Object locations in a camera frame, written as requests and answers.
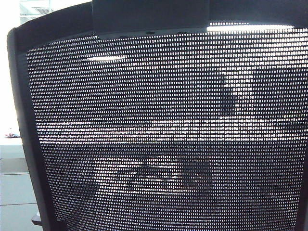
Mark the ceiling tube light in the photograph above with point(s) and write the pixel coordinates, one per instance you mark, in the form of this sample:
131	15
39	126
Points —
250	27
106	58

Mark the white drawer cabinet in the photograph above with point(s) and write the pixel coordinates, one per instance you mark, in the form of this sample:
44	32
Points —
14	187

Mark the white office desk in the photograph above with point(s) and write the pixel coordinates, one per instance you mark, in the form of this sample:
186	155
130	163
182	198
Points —
10	141

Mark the white red printed cloth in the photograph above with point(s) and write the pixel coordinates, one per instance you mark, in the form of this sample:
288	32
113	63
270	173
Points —
11	134

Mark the black mesh office chair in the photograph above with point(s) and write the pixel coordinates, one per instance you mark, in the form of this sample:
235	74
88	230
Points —
60	24

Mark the ceiling air vent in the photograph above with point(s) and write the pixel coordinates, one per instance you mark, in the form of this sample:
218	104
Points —
44	10

